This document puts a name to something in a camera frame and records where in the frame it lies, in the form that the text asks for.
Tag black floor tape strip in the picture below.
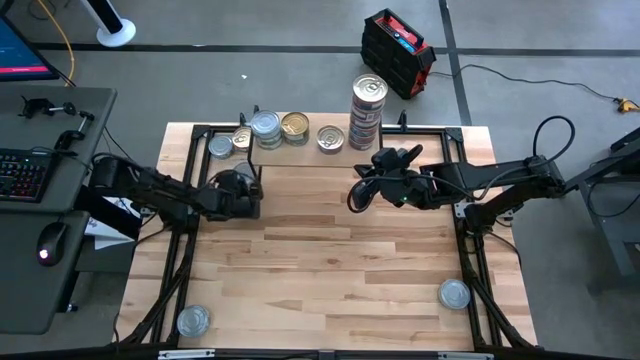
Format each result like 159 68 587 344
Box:
438 0 474 126
29 42 640 57

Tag dark grey desk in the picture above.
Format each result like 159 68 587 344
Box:
0 85 119 335

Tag dark grey side table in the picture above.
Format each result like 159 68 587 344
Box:
549 124 640 294

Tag backlit keyboard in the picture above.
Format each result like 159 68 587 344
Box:
0 147 57 204

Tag computer monitor blue screen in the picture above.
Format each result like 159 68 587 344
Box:
0 13 60 84

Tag red black tool case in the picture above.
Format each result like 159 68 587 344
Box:
359 7 437 100

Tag black table frame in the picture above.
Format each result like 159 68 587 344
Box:
117 112 539 360

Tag black floor cable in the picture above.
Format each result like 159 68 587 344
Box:
429 62 621 104

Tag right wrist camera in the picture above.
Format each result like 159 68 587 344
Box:
349 179 374 211

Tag yellow cable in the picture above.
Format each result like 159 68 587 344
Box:
35 0 76 86

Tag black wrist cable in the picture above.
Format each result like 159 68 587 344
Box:
206 168 251 191
346 172 476 215

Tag white round floor stand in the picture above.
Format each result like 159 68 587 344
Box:
79 0 137 49

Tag white paper sheets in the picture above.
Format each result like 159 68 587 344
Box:
82 182 144 251

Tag black desk clamp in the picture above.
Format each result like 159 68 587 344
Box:
18 95 79 120
52 109 96 154

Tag black right shoulder cable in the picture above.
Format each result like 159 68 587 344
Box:
531 115 577 169

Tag black computer mouse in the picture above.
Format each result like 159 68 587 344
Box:
35 221 69 268

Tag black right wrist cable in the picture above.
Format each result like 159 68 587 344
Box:
346 172 476 215

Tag wooden shelf black legs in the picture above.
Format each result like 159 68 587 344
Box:
247 103 386 199

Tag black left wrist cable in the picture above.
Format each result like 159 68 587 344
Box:
206 168 251 191

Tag pale gold lid can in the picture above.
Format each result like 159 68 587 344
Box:
352 73 389 112
350 107 386 120

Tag black flat plate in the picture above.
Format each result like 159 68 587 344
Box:
74 184 144 241

